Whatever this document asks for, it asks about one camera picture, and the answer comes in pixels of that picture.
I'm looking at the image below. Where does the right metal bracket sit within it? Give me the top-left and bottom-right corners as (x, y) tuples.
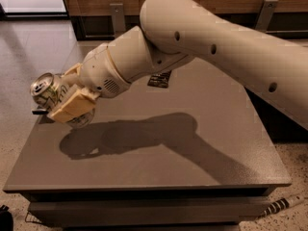
(254, 0), (278, 32)

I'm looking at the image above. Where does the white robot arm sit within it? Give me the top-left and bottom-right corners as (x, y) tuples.
(48, 0), (308, 129)

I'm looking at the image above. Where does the left metal bracket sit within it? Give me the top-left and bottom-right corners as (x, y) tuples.
(110, 3), (126, 38)

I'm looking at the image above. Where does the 7up soda can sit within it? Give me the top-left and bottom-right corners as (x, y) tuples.
(30, 73), (95, 128)

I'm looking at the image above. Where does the metal bracket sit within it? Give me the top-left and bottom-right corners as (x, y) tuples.
(110, 3), (126, 38)
(254, 0), (278, 32)

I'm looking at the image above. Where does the black object floor corner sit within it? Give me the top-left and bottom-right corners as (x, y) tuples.
(0, 205), (13, 231)

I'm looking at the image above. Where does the grey table drawer unit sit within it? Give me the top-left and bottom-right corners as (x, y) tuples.
(2, 183), (293, 231)

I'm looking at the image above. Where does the striped cable on floor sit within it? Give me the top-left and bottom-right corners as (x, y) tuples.
(256, 193), (305, 219)

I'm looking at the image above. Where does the black snack bar wrapper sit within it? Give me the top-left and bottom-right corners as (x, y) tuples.
(147, 71), (171, 89)

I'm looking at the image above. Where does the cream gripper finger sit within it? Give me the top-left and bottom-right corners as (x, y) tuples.
(61, 63), (83, 88)
(47, 85), (100, 123)

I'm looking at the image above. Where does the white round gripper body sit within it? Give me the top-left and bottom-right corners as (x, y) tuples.
(79, 43), (131, 98)

